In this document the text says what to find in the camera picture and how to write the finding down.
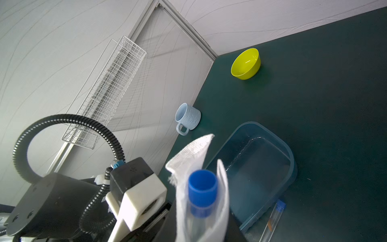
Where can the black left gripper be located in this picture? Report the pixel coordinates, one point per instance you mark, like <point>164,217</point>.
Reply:
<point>148,231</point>

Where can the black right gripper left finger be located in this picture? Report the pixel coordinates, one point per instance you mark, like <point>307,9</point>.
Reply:
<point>167,233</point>

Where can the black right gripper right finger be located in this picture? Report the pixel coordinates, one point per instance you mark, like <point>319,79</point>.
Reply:
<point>233,233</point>

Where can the clear test tube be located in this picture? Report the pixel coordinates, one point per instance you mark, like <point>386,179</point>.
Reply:
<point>201,204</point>

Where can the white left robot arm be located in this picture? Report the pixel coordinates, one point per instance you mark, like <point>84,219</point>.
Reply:
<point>56,207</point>

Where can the test tube with blue cap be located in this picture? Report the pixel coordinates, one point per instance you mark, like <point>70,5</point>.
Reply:
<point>273,221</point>

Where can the blue translucent plastic container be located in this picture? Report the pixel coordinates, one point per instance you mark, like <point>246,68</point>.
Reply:
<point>259,166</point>

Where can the light blue ribbed mug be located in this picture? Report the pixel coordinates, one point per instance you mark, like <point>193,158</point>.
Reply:
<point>187,118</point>

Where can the yellow-green plastic bowl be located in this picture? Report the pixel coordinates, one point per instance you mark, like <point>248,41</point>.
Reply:
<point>247,64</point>

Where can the white wire basket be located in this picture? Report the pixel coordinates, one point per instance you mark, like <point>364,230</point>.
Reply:
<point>124,58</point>

